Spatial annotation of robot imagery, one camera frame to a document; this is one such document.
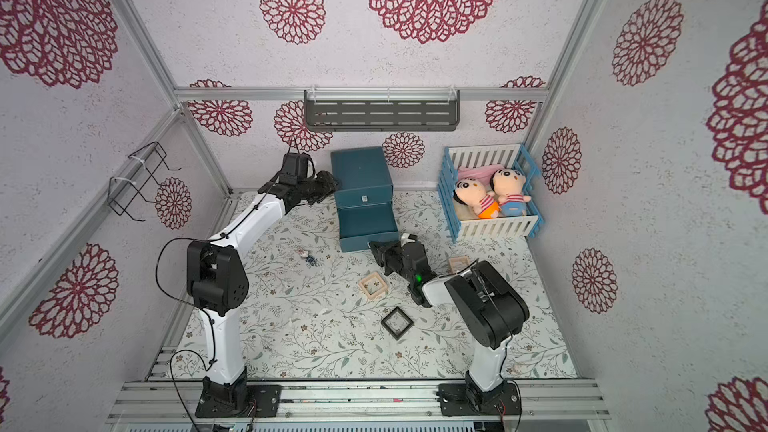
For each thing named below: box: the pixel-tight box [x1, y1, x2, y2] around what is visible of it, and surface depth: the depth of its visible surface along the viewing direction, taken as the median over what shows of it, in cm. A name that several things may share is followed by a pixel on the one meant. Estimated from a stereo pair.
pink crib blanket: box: [457, 164, 504, 189], surface depth 115 cm
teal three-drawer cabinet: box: [331, 146, 399, 253], surface depth 95 cm
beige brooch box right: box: [448, 256, 471, 274], surface depth 101 cm
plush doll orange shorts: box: [453, 178, 501, 219], surface depth 105 cm
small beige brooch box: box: [359, 272, 388, 299], surface depth 96 cm
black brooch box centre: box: [381, 306, 414, 341], surface depth 88 cm
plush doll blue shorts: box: [489, 167, 532, 217], surface depth 104 cm
